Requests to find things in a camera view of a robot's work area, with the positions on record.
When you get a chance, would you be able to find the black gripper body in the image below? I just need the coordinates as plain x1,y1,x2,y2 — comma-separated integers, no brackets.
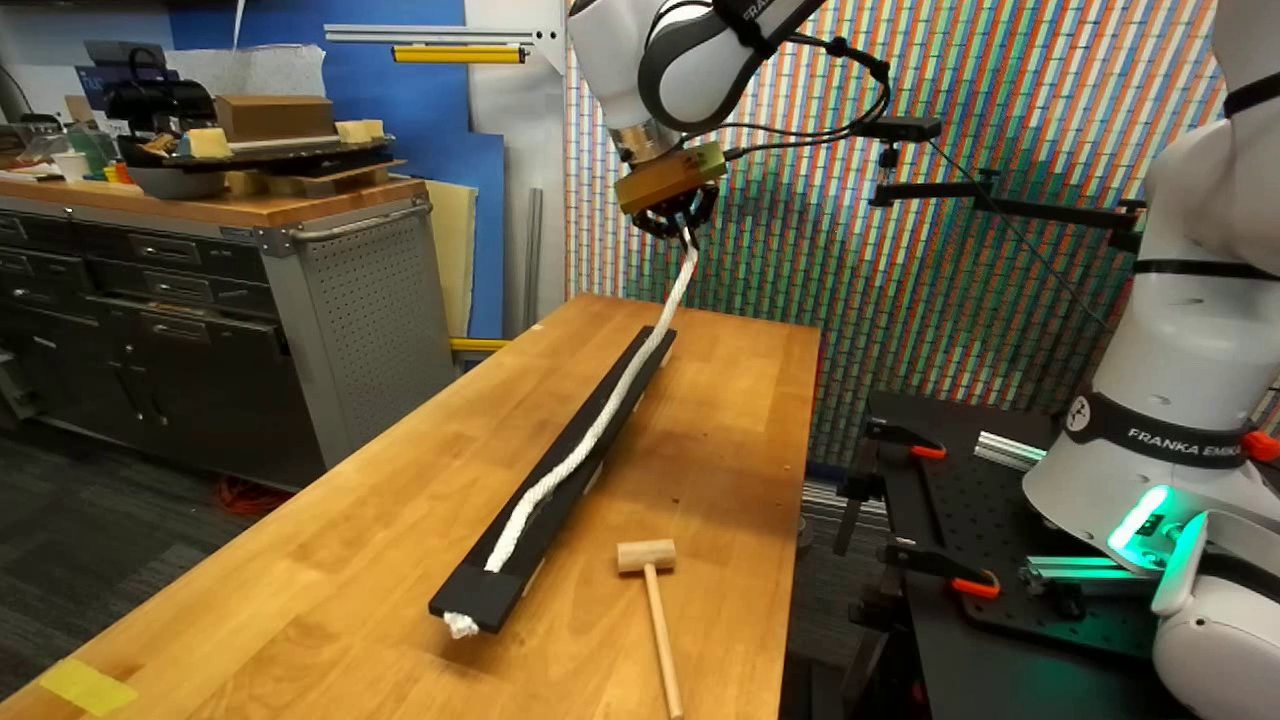
634,181,726,245

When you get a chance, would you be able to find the white braided rope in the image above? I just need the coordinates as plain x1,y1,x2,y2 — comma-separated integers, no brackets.
479,225,708,581

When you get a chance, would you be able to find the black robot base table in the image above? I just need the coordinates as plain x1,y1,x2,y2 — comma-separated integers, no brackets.
862,388,1213,720

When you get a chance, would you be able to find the beige foam panel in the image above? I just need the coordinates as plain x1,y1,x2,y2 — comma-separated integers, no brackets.
425,174,484,344

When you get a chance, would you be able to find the yellow level bar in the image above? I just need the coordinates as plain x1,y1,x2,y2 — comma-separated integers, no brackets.
389,38,530,68

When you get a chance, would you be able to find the large blue board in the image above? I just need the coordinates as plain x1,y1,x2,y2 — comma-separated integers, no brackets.
163,0,512,344

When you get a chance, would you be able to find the silver metal bar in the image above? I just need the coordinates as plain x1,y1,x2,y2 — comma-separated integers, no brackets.
319,19,570,44

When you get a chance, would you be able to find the small wooden mallet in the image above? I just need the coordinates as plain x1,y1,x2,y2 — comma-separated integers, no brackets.
608,535,692,720

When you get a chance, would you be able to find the pale yellow foam block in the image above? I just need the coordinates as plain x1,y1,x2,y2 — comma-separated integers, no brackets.
331,117,393,150
179,122,236,165

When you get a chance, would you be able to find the short aluminium profile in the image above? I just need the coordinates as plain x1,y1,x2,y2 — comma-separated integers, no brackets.
970,425,1054,470

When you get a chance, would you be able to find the brown wooden box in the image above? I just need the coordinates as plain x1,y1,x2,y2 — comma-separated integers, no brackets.
207,92,340,146

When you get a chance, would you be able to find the grey perforated metal cabinet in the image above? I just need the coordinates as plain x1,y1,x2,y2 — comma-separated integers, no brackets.
0,174,462,492

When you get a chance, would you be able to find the yellow tape patch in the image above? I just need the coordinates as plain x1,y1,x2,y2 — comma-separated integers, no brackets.
34,651,140,720

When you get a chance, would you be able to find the yellowish wrist camera box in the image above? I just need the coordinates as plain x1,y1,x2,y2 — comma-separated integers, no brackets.
614,134,735,219

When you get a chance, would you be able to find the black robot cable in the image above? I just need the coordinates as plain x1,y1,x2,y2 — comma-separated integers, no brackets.
714,25,899,172

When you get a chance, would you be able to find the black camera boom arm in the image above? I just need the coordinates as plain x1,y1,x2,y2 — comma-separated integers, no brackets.
862,117,1153,254

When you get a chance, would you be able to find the long black platform rail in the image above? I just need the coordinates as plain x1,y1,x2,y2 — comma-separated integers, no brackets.
425,320,685,638

